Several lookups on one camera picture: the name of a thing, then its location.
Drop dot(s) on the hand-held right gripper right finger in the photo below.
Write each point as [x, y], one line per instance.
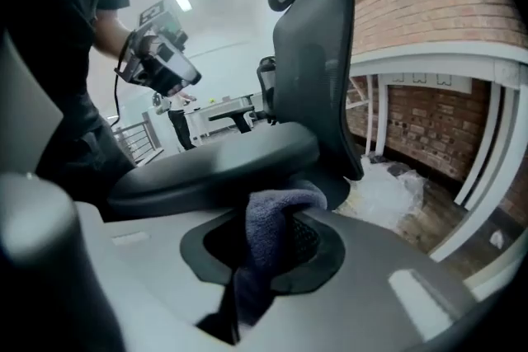
[371, 301]

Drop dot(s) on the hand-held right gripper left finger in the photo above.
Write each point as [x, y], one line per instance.
[144, 280]

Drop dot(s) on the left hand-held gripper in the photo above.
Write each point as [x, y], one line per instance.
[165, 29]

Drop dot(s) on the blue cloth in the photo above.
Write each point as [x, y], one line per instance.
[231, 112]
[268, 226]

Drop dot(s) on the person's left forearm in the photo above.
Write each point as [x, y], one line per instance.
[111, 33]

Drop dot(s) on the person's left hand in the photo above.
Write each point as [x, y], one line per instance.
[149, 47]

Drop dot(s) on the black railing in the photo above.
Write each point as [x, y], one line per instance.
[146, 128]

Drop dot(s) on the black office chair with headrest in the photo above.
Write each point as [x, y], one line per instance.
[266, 74]

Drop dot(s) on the clear plastic wrap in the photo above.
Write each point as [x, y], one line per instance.
[379, 189]

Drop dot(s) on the black mesh office chair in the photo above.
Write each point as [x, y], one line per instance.
[313, 66]

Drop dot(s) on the person's black clothed body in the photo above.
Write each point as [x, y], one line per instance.
[49, 53]

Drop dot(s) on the white paper scrap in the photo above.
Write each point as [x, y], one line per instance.
[497, 240]

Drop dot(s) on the long white table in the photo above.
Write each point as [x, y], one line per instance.
[381, 115]

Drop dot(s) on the short white table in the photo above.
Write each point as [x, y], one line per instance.
[474, 57]

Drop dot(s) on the white desk with grey frame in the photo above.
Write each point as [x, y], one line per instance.
[198, 115]

